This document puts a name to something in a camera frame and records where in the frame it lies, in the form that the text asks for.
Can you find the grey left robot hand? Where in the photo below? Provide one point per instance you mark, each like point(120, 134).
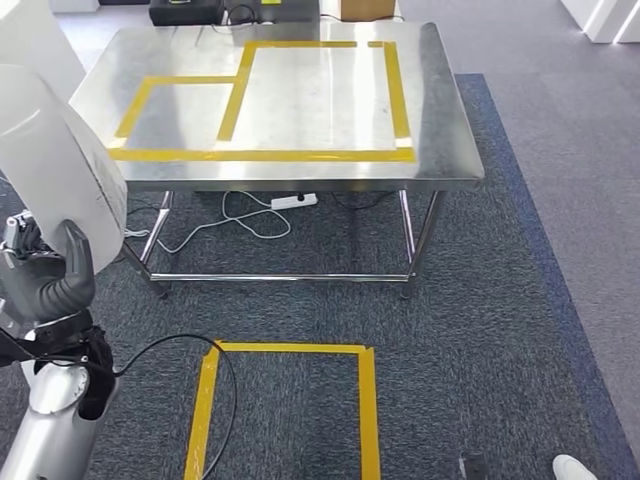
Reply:
point(75, 278)

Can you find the white curved panel part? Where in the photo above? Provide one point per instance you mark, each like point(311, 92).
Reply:
point(55, 159)

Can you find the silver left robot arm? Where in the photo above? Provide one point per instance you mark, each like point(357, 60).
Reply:
point(50, 424)

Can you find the steel workbench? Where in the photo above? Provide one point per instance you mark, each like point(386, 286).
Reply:
point(440, 119)

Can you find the white power strip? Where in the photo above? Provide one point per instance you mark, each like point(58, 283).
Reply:
point(295, 201)

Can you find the black equipment case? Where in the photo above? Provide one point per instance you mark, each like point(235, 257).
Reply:
point(185, 12)

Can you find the yellow floor tape square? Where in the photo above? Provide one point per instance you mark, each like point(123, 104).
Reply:
point(369, 411)

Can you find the brown cardboard box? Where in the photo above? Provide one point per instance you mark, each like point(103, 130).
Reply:
point(367, 10)

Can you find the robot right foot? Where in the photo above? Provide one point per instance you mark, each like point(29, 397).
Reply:
point(472, 467)

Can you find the white partition panels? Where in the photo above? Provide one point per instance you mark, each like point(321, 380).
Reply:
point(605, 20)

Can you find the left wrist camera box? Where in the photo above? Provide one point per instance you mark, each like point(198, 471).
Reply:
point(12, 348)

